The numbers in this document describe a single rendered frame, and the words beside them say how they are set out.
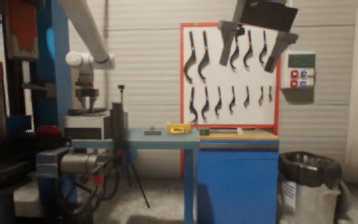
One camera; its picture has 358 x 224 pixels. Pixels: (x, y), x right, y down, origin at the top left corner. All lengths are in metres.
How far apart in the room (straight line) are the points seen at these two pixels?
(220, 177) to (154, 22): 2.35
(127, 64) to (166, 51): 0.64
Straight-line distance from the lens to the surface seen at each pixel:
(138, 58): 2.90
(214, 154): 1.65
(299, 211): 2.29
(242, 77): 2.84
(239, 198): 1.86
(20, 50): 1.23
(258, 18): 0.48
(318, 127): 3.42
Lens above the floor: 1.29
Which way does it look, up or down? 5 degrees down
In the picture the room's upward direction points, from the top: straight up
